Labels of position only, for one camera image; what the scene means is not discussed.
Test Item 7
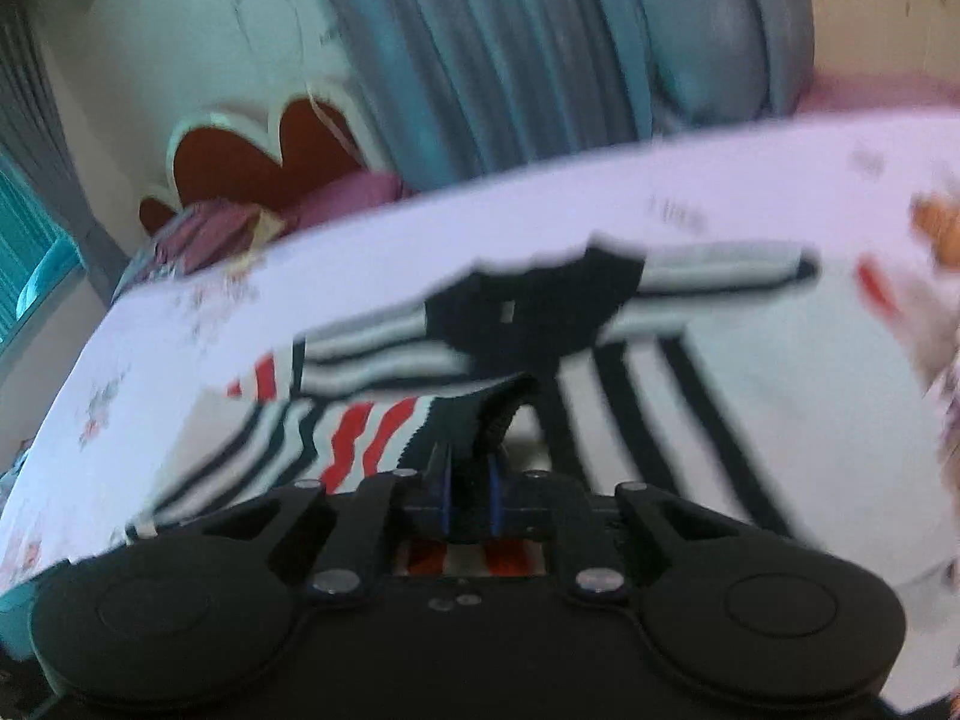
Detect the purple pink pillow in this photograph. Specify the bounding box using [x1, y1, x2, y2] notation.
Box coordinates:
[112, 201, 287, 302]

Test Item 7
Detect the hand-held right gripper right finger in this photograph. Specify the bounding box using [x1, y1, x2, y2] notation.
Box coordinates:
[483, 463, 745, 605]

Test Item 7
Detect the striped knit sweater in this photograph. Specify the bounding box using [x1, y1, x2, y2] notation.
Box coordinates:
[124, 236, 957, 595]

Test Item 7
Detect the grey window curtain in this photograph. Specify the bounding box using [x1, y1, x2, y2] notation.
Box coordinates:
[0, 0, 130, 293]

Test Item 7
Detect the cream wardrobe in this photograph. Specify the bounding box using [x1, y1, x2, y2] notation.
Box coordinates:
[801, 0, 960, 88]

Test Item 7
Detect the blue-grey curtain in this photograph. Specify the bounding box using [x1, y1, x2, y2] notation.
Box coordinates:
[300, 0, 818, 192]

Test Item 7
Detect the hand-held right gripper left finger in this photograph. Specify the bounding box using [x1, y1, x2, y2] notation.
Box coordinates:
[199, 442, 454, 605]

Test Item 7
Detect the floral bed sheet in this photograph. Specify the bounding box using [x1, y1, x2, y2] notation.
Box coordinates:
[0, 109, 960, 715]

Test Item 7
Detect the pink bed cover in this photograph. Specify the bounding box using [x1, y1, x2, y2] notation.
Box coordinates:
[793, 71, 960, 119]

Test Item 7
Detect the red scalloped headboard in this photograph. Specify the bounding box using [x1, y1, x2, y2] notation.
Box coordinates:
[139, 94, 391, 235]

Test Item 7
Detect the teal window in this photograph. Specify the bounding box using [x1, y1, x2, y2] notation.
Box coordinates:
[0, 150, 85, 355]

